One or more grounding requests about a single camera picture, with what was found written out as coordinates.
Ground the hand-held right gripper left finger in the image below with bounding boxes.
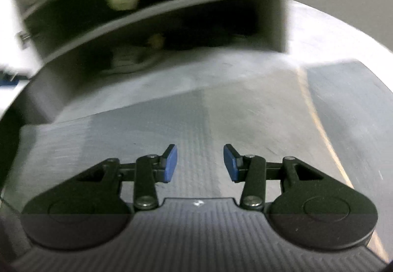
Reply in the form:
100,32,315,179
75,143,179,210

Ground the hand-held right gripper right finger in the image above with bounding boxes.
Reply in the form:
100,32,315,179
224,143,324,210

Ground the grey shoe cabinet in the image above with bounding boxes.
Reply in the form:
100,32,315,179
6,0,291,123

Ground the grey striped floor mat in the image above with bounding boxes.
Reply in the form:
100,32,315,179
6,60,393,260

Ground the white slide sandal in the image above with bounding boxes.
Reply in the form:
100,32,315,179
103,44,155,74

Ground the blue object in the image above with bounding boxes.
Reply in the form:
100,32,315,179
0,72,19,87

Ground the metal cabinet hinge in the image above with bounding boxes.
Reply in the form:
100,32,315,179
17,30,33,46

